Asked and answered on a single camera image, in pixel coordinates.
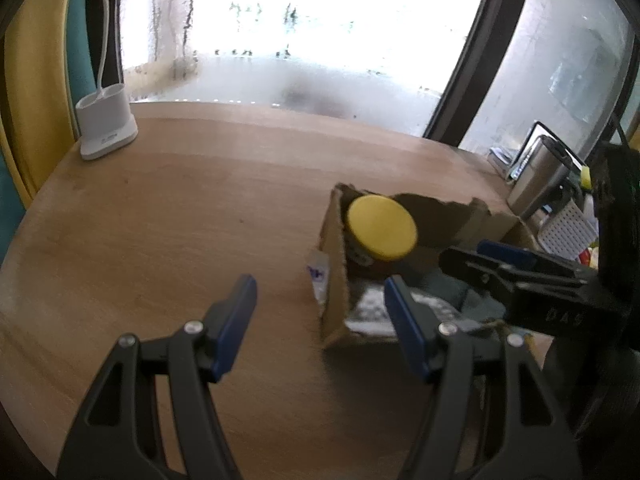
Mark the teal curtain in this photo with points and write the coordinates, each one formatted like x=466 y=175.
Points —
x=81 y=35

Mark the yellow curtain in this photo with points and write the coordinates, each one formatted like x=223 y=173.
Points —
x=35 y=85

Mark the white perforated basket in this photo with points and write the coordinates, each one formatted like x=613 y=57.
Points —
x=567 y=230

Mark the clear snack zip bag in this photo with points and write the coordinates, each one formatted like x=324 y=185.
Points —
x=370 y=310

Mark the black window frame post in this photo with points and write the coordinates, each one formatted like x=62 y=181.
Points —
x=475 y=50

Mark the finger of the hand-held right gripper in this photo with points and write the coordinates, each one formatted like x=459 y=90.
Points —
x=475 y=272
x=505 y=255

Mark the grey cloth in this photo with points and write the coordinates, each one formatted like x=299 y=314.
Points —
x=480 y=305

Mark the red can with yellow lid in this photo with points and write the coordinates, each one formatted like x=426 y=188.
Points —
x=382 y=227

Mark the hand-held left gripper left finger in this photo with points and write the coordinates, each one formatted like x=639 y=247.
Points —
x=235 y=325

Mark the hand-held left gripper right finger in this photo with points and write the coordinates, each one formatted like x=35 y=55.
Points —
x=407 y=330

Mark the white desk lamp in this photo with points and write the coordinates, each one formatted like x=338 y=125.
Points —
x=105 y=127

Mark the cardboard box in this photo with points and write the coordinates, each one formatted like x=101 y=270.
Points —
x=335 y=320

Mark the steel tumbler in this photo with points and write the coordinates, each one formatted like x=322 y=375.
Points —
x=537 y=180

